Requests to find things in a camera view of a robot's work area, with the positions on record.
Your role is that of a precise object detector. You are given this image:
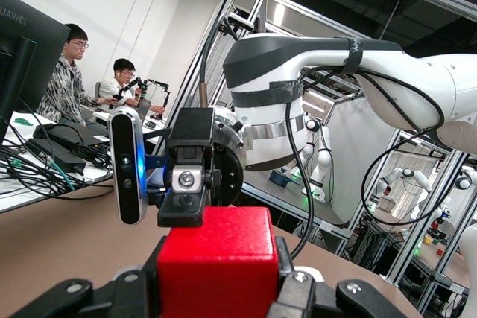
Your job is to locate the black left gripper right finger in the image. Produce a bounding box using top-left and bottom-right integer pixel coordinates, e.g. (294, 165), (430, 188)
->
(266, 238), (424, 318)

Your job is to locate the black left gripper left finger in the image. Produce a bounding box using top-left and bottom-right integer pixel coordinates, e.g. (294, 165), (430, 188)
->
(7, 235), (167, 318)

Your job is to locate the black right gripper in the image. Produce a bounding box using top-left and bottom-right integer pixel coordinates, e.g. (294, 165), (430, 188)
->
(156, 107), (247, 228)

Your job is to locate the red wooden block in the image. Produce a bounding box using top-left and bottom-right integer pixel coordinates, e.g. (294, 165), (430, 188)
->
(156, 206), (280, 318)

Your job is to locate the blue pot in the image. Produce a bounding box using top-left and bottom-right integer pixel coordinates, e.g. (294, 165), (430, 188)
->
(268, 168), (301, 188)

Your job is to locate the background seated person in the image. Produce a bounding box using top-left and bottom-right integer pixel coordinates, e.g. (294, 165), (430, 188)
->
(374, 185), (397, 212)

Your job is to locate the white desk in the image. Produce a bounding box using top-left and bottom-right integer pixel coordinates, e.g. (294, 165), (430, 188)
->
(0, 108), (165, 215)

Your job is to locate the black power adapter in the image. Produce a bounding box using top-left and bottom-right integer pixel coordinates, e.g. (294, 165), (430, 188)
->
(28, 137), (87, 177)
(32, 121), (111, 147)

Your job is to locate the person in white shirt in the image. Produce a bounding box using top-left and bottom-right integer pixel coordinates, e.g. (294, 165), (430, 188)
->
(97, 57), (150, 110)

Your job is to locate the white partition panel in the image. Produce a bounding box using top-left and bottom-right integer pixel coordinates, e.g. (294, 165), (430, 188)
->
(327, 94), (396, 222)

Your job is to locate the person in patterned shirt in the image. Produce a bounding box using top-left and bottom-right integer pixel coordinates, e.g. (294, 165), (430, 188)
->
(36, 22), (113, 127)

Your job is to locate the black Huawei monitor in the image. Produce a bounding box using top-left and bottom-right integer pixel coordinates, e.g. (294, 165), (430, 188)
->
(0, 0), (72, 147)

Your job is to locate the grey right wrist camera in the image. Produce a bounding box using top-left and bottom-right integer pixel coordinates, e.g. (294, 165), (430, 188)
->
(107, 106), (149, 226)

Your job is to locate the thin black desk cable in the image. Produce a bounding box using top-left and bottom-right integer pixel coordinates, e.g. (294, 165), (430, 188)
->
(0, 98), (115, 200)

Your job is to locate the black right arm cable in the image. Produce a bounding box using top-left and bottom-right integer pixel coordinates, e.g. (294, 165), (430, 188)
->
(199, 14), (446, 259)

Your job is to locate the green desk cable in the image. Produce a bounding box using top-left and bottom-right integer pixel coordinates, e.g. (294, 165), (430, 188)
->
(9, 156), (78, 193)

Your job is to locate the black frame-mounted camera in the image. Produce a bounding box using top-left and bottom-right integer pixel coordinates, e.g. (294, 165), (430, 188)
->
(226, 12), (255, 32)

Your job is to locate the silver aluminium frame post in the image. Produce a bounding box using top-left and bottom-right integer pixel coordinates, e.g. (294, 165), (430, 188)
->
(159, 0), (251, 170)

